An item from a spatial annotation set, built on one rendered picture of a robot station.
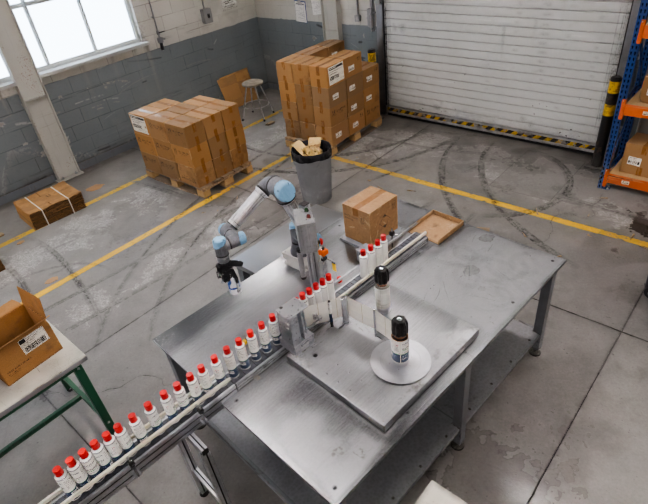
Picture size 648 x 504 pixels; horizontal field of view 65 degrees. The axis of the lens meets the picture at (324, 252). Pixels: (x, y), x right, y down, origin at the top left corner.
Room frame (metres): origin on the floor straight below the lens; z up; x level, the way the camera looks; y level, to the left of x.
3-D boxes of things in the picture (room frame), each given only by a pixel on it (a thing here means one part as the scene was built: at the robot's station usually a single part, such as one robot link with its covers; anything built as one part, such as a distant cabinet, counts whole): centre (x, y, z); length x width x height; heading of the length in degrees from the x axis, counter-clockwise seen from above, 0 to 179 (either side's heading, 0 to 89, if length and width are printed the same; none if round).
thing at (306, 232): (2.33, 0.08, 1.38); 0.17 x 0.10 x 0.19; 6
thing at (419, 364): (1.77, -0.32, 0.89); 0.31 x 0.31 x 0.01
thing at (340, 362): (1.92, -0.25, 0.86); 0.80 x 0.67 x 0.05; 131
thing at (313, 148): (5.20, -0.01, 0.50); 0.42 x 0.41 x 0.28; 135
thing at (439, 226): (2.99, -0.81, 0.85); 0.30 x 0.26 x 0.04; 131
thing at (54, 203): (5.60, 3.21, 0.11); 0.65 x 0.54 x 0.22; 132
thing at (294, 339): (1.99, 0.21, 1.01); 0.14 x 0.13 x 0.26; 131
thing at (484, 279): (2.34, -0.22, 0.82); 2.10 x 1.50 x 0.02; 131
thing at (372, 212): (3.02, -0.36, 0.99); 0.30 x 0.24 x 0.27; 131
